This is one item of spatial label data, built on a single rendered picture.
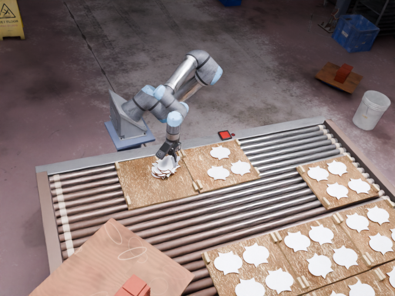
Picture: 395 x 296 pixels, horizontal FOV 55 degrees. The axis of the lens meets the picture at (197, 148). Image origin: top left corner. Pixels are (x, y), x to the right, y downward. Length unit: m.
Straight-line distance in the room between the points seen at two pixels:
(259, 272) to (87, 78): 3.27
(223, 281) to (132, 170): 0.84
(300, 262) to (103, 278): 0.99
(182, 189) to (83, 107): 2.23
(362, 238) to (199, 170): 1.00
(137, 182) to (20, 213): 1.37
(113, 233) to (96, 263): 0.17
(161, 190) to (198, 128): 1.93
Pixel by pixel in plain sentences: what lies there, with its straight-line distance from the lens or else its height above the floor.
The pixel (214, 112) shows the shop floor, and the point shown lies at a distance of 4.29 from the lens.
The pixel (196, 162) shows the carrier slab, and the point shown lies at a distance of 2.37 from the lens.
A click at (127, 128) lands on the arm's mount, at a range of 2.51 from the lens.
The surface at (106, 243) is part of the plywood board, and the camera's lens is 1.88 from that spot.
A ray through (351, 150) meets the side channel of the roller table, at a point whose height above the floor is 0.94.
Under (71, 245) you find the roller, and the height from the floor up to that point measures 0.92.
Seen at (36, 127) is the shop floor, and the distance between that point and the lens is 4.04.
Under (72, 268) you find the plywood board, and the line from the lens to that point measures 1.84.
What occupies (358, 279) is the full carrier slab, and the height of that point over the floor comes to 0.94.
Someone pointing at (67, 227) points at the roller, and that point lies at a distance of 2.09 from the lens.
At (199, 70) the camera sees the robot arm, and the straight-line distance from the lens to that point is 2.33.
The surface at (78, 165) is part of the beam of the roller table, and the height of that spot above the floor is 0.92.
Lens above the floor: 2.64
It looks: 44 degrees down
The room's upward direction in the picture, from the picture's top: 11 degrees clockwise
